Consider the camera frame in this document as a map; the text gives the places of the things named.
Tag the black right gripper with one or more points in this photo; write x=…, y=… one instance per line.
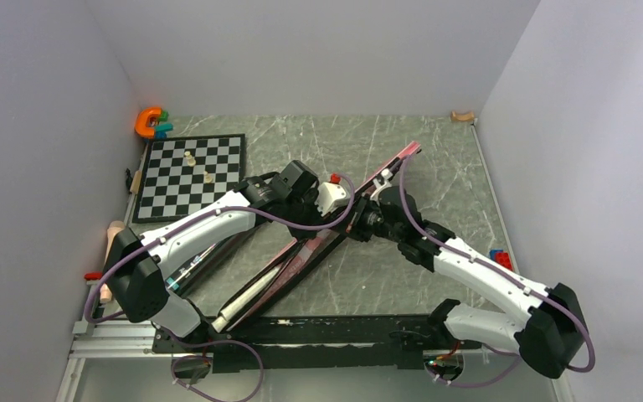
x=356, y=229

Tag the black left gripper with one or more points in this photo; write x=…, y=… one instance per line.
x=316, y=218

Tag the pink racket bag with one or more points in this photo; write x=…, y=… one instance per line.
x=303, y=256

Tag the black shuttlecock tube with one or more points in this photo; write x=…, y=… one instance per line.
x=183, y=280

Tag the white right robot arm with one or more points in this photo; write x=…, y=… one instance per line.
x=543, y=325

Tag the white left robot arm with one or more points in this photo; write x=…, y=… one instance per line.
x=138, y=266

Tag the red blue toy brick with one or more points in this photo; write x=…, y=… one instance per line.
x=502, y=258

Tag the small wooden arch block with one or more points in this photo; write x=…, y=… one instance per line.
x=464, y=117

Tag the black white chessboard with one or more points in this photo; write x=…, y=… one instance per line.
x=170, y=190

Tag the orange teal toy blocks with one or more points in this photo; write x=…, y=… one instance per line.
x=153, y=123

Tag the red clamp knob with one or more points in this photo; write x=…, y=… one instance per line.
x=93, y=276

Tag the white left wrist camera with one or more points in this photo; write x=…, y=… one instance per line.
x=331, y=195

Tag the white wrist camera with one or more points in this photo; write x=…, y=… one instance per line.
x=331, y=195
x=382, y=179

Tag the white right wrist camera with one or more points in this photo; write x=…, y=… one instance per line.
x=382, y=179

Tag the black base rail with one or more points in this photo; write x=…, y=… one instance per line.
x=324, y=342

